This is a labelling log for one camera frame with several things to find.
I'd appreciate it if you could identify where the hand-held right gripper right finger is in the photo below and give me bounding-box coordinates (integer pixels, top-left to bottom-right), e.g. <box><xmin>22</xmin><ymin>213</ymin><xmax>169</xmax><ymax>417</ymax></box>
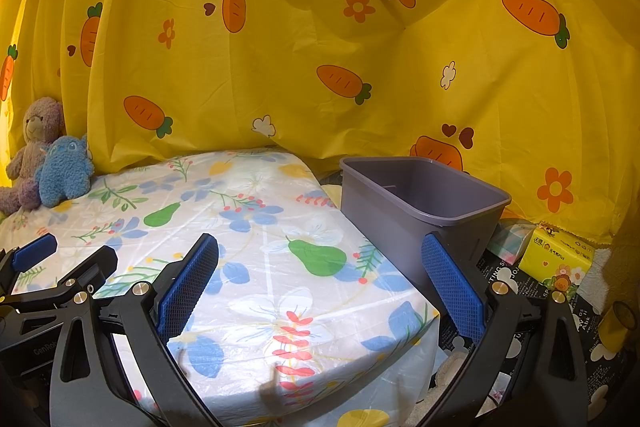
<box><xmin>420</xmin><ymin>231</ymin><xmax>589</xmax><ymax>427</ymax></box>

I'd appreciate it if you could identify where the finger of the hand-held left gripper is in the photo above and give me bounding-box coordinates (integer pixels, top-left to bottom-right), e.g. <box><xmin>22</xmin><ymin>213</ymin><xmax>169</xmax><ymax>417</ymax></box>
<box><xmin>9</xmin><ymin>245</ymin><xmax>119</xmax><ymax>314</ymax></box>
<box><xmin>0</xmin><ymin>234</ymin><xmax>59</xmax><ymax>296</ymax></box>

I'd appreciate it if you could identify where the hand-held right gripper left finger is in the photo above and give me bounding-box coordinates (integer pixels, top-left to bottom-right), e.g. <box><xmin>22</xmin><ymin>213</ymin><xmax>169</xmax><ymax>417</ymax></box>
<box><xmin>50</xmin><ymin>233</ymin><xmax>221</xmax><ymax>427</ymax></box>

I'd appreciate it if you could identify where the grey plastic bin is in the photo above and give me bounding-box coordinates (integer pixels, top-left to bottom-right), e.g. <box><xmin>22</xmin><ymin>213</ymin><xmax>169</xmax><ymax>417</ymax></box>
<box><xmin>339</xmin><ymin>156</ymin><xmax>513</xmax><ymax>309</ymax></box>

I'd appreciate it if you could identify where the pastel striped packet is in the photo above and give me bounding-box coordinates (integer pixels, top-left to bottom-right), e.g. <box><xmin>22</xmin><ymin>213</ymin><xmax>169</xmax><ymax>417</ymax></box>
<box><xmin>487</xmin><ymin>224</ymin><xmax>536</xmax><ymax>266</ymax></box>

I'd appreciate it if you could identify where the blue plush monster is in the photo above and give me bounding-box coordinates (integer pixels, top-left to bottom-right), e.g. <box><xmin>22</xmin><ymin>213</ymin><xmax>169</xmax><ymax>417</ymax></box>
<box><xmin>36</xmin><ymin>134</ymin><xmax>96</xmax><ymax>209</ymax></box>

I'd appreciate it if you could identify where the yellow tissue packet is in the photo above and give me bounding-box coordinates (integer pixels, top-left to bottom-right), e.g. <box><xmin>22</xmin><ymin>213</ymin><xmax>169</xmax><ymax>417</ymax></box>
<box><xmin>518</xmin><ymin>222</ymin><xmax>596</xmax><ymax>294</ymax></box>

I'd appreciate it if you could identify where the purple teddy bear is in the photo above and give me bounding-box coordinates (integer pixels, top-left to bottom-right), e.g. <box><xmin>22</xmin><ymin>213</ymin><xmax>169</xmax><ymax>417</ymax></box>
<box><xmin>0</xmin><ymin>96</ymin><xmax>66</xmax><ymax>214</ymax></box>

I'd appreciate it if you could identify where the yellow cylindrical tube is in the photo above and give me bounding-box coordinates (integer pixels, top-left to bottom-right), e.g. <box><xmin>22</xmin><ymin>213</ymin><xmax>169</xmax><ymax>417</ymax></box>
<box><xmin>598</xmin><ymin>301</ymin><xmax>637</xmax><ymax>353</ymax></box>

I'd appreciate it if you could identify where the yellow carrot-print curtain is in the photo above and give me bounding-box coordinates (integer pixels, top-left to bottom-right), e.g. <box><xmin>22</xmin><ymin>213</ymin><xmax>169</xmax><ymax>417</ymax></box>
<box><xmin>0</xmin><ymin>0</ymin><xmax>640</xmax><ymax>249</ymax></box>

